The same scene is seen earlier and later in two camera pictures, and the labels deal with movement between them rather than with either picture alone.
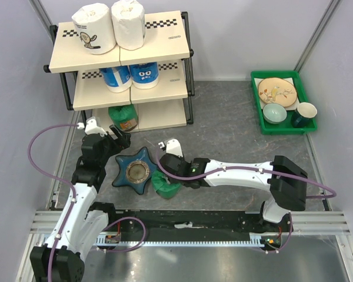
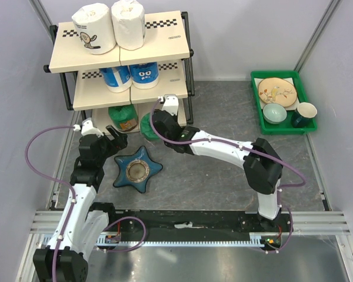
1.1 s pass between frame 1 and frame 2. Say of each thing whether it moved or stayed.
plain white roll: stayed
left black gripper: stayed
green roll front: moved
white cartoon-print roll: stayed
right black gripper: moved
